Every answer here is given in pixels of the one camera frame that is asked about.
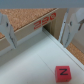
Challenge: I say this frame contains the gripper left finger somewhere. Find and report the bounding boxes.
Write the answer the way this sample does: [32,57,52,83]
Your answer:
[0,12,19,49]

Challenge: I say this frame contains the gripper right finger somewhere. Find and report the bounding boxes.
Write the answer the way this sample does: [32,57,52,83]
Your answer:
[58,8,84,48]

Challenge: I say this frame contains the wooden drawer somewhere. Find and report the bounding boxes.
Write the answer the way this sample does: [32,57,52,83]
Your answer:
[0,28,84,84]

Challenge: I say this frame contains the pink block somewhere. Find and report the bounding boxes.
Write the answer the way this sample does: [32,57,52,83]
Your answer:
[54,65,71,83]

